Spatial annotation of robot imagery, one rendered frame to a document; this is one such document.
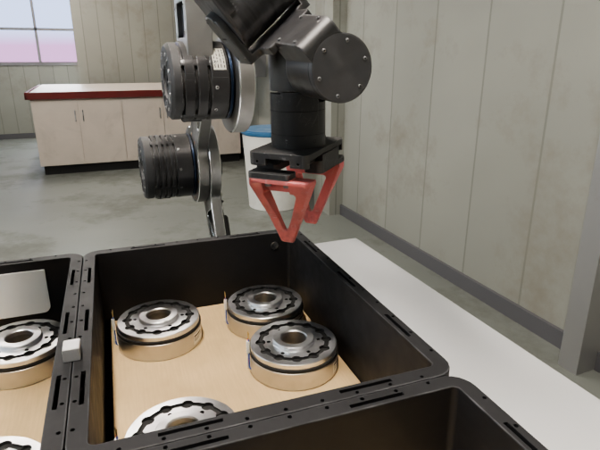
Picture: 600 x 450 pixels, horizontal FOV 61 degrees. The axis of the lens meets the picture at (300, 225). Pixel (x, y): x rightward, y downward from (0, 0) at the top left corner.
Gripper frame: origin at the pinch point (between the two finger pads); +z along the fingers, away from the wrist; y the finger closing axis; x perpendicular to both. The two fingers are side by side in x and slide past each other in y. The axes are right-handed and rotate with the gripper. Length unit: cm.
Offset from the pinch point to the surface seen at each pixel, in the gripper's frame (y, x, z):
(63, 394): -26.9, 7.8, 5.6
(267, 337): -3.3, 3.0, 13.4
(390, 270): 59, 4, 32
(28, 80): 504, 677, 34
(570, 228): 172, -42, 55
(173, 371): -9.9, 11.9, 16.3
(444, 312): 42, -11, 31
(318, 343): -2.1, -3.0, 13.4
